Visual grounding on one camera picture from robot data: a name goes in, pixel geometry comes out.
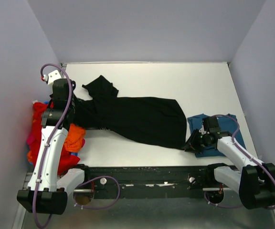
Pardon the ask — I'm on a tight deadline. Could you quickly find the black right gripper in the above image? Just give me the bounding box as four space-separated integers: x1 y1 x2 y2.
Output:
181 128 209 154

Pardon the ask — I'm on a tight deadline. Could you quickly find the black t-shirt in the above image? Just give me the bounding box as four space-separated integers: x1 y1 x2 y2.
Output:
74 75 187 149

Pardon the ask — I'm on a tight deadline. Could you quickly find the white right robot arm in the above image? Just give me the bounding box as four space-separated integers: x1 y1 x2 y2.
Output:
184 114 275 210

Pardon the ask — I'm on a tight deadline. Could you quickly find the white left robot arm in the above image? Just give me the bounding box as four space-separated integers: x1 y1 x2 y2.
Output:
17 79 91 215

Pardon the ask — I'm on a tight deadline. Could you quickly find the magenta t-shirt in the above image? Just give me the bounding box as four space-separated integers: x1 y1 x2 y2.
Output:
27 134 85 147

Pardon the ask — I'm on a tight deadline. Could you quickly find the orange t-shirt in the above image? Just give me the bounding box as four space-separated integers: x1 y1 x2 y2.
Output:
27 120 86 164

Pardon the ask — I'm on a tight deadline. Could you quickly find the folded teal t-shirt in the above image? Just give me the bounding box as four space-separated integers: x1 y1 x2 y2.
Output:
184 114 246 157

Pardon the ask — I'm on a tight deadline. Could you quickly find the red t-shirt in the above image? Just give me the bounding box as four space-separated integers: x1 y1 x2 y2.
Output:
27 102 86 176

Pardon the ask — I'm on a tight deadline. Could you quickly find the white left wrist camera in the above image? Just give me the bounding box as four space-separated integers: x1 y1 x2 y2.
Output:
41 70 62 85

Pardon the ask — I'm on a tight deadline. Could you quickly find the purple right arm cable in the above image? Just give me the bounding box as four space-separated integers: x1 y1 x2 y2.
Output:
209 114 275 210

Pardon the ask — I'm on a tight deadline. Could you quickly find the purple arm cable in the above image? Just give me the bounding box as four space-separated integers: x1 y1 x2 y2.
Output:
209 114 275 210
33 63 72 228

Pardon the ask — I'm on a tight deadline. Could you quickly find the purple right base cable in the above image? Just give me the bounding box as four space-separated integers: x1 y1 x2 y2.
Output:
204 190 243 209

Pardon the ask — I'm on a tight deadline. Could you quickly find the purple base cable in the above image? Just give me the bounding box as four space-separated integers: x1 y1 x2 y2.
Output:
204 190 243 209
74 176 120 211

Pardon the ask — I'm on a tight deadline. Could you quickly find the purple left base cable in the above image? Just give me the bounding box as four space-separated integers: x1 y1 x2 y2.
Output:
74 176 120 211

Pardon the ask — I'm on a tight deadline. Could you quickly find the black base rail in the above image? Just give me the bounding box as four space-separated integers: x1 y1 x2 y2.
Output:
74 164 228 203

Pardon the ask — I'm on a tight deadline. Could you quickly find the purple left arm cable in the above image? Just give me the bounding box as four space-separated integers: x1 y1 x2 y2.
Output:
33 63 72 228

